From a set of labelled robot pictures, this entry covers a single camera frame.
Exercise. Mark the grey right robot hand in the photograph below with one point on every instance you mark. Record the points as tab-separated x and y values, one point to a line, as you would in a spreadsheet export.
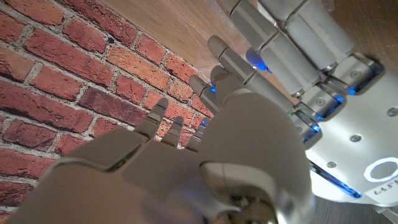
186	174

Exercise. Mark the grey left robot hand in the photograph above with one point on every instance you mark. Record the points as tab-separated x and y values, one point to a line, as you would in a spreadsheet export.
357	124

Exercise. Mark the red brick print backdrop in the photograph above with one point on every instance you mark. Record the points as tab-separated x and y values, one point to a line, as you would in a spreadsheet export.
68	77

